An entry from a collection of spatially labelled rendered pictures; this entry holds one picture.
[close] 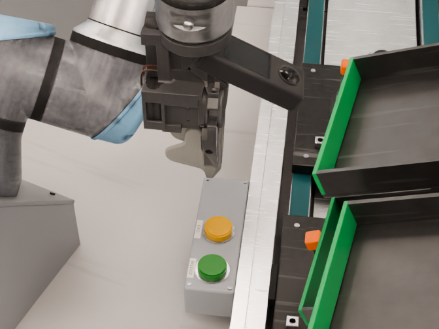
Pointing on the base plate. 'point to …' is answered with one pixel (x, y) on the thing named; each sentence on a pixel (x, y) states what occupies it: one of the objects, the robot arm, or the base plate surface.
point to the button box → (216, 247)
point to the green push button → (211, 267)
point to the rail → (265, 189)
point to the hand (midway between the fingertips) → (217, 168)
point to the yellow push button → (218, 228)
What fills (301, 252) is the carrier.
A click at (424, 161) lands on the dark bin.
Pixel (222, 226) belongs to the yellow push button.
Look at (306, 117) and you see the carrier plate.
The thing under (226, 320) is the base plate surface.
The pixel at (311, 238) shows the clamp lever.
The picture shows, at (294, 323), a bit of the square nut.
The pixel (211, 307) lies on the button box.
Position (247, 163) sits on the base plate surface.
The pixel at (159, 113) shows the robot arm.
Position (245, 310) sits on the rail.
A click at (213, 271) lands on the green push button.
